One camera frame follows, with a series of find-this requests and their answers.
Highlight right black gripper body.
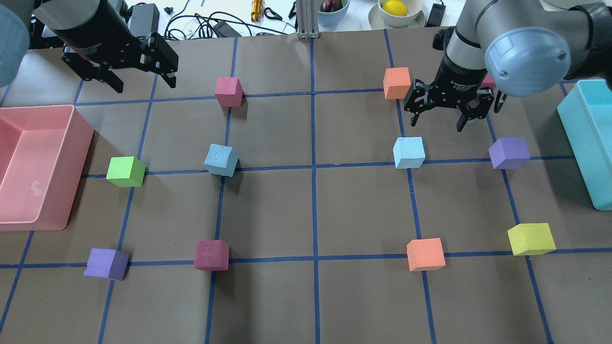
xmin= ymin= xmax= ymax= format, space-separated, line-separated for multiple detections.
xmin=404 ymin=79 xmax=494 ymax=115

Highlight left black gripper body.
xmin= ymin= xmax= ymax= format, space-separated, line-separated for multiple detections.
xmin=61 ymin=20 xmax=179 ymax=77

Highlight light blue block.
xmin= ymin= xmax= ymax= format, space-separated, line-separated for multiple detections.
xmin=392 ymin=137 xmax=426 ymax=169

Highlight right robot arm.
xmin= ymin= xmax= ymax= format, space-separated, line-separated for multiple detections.
xmin=404 ymin=0 xmax=612 ymax=131

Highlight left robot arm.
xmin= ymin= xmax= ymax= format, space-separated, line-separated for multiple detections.
xmin=0 ymin=0 xmax=179 ymax=93

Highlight pink block right near desk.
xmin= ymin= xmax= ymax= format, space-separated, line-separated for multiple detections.
xmin=480 ymin=73 xmax=497 ymax=90

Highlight pink block desk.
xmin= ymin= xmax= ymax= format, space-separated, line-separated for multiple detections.
xmin=215 ymin=76 xmax=243 ymax=108
xmin=480 ymin=73 xmax=497 ymax=90

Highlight orange block near desk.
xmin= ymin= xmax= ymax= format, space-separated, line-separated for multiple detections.
xmin=383 ymin=66 xmax=412 ymax=100

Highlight black power brick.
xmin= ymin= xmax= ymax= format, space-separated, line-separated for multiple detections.
xmin=128 ymin=3 xmax=160 ymax=41

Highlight purple block right side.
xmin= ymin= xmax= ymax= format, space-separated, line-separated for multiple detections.
xmin=488 ymin=137 xmax=531 ymax=170

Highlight purple block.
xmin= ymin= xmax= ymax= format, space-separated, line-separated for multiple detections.
xmin=488 ymin=137 xmax=531 ymax=170
xmin=83 ymin=247 xmax=129 ymax=281

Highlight pink block left near desk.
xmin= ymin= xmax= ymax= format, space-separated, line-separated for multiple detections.
xmin=215 ymin=76 xmax=243 ymax=108

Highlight black power adapter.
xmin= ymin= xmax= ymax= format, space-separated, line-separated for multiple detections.
xmin=425 ymin=2 xmax=446 ymax=27

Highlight beige bowl with lemon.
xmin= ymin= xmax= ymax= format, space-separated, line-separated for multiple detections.
xmin=369 ymin=0 xmax=426 ymax=29

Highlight pink plastic tray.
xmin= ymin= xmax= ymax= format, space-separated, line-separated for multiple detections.
xmin=0 ymin=105 xmax=94 ymax=232

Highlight green block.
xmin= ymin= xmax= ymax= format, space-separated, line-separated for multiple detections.
xmin=106 ymin=157 xmax=146 ymax=188

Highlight yellow lemon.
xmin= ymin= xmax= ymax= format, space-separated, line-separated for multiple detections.
xmin=381 ymin=0 xmax=409 ymax=17

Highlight yellow tool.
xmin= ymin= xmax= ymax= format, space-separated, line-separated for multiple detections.
xmin=251 ymin=0 xmax=263 ymax=22

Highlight cyan plastic tray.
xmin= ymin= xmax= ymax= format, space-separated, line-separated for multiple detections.
xmin=557 ymin=80 xmax=612 ymax=211

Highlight scissors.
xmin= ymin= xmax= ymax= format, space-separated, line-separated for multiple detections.
xmin=263 ymin=1 xmax=296 ymax=22

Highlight blue bowl with fruit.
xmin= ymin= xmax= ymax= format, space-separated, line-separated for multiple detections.
xmin=317 ymin=0 xmax=350 ymax=26

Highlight orange block near base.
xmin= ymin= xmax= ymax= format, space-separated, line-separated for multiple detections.
xmin=406 ymin=238 xmax=446 ymax=272

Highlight yellow block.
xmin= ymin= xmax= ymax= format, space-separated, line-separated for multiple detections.
xmin=507 ymin=224 xmax=557 ymax=256

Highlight dark pink block near base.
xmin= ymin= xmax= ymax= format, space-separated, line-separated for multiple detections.
xmin=193 ymin=240 xmax=230 ymax=271

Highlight purple block left side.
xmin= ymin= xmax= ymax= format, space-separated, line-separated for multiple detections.
xmin=83 ymin=247 xmax=129 ymax=281

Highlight aluminium frame post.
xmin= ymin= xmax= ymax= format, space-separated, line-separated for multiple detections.
xmin=295 ymin=0 xmax=320 ymax=40

